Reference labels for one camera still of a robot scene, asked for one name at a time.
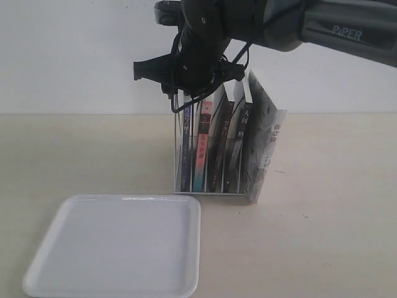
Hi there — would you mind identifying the black spine book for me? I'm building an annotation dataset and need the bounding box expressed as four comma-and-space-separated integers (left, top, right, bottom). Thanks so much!
223, 81, 250, 192

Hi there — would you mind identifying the black camera cable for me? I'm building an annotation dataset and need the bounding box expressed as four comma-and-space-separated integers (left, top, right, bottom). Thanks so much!
161, 18, 267, 114

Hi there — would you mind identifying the white grey illustrated book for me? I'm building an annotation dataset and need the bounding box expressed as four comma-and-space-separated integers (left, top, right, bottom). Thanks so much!
240, 68, 287, 204

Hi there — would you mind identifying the pink and teal book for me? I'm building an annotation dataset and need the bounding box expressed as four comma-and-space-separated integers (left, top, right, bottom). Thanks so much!
192, 96, 213, 192

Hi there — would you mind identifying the dark blue moon book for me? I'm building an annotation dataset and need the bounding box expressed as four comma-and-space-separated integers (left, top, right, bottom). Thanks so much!
174, 105, 195, 192

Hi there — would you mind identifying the dark red spine book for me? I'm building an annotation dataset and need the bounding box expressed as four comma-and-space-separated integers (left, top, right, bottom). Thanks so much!
207, 81, 235, 192

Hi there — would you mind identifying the white wire book rack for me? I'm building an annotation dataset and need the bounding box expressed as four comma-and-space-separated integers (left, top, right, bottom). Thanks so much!
174, 95, 251, 195

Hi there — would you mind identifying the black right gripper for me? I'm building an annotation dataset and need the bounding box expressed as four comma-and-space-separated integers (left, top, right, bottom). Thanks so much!
133, 37, 245, 96

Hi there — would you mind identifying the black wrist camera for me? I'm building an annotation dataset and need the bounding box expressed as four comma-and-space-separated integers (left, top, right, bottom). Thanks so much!
154, 1, 184, 27

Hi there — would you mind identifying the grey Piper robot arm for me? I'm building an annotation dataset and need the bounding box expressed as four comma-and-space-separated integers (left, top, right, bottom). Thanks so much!
133, 1, 396, 96

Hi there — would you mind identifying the white square plastic tray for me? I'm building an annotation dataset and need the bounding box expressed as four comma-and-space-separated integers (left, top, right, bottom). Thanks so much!
22, 194, 201, 297

